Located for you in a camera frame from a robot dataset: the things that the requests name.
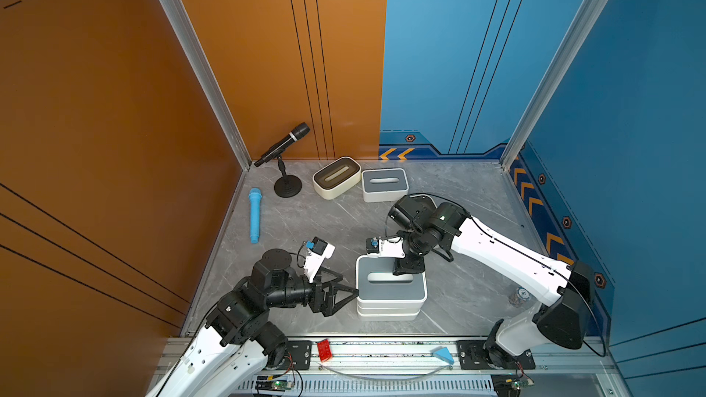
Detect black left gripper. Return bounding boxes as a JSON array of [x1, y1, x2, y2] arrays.
[[265, 267, 359, 316]]

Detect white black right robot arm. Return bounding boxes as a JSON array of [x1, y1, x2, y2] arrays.
[[378, 193, 597, 369]]

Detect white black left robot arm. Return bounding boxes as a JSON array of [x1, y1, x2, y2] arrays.
[[147, 249, 359, 396]]

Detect small round metal disc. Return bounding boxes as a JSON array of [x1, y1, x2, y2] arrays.
[[509, 287, 531, 308]]

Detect cream box brown lid rear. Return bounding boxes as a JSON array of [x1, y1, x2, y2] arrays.
[[312, 156, 362, 200]]

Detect left circuit board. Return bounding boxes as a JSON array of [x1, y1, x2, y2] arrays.
[[253, 376, 295, 396]]

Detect circuit board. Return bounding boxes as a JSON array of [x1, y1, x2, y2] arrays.
[[491, 374, 535, 397], [253, 376, 295, 396]]

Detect black microphone on stand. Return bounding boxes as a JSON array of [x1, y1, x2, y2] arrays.
[[253, 122, 311, 200]]

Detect blue toy microphone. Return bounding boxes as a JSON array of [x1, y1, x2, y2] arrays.
[[248, 187, 262, 244]]

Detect right circuit board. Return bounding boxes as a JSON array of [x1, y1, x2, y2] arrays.
[[491, 374, 535, 397]]

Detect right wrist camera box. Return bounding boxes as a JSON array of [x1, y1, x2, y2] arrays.
[[366, 236, 406, 259]]

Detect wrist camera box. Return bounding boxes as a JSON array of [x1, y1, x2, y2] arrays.
[[366, 236, 406, 259], [303, 237, 336, 283]]

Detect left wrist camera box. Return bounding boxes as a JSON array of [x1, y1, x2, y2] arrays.
[[303, 237, 336, 283]]

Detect red block on rail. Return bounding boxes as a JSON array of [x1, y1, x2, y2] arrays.
[[316, 339, 333, 363]]

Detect blue triangular piece on rail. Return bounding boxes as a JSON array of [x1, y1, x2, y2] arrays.
[[431, 347, 454, 365]]

